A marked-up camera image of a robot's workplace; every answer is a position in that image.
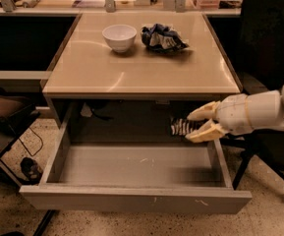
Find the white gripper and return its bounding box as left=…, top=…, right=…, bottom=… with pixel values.
left=185, top=94, right=251, bottom=143

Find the dark rxbar chocolate bar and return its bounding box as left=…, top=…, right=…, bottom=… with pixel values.
left=170, top=118, right=203, bottom=136

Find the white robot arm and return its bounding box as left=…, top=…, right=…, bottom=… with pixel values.
left=186, top=85, right=284, bottom=143

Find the open grey top drawer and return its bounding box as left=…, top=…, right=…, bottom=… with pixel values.
left=21, top=100, right=252, bottom=213

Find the beige cabinet with glossy top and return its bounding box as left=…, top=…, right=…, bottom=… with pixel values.
left=43, top=11, right=242, bottom=123

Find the crumpled blue chip bag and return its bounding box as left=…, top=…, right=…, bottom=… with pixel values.
left=141, top=24, right=189, bottom=53

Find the black office chair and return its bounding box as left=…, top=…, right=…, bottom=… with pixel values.
left=220, top=0, right=284, bottom=187

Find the white ceramic bowl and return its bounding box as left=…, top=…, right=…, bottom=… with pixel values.
left=102, top=25, right=137, bottom=53

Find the brown chair at left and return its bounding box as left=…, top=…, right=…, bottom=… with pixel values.
left=0, top=88, right=40, bottom=187

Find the black cable on floor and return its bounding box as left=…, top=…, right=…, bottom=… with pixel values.
left=17, top=125, right=44, bottom=157

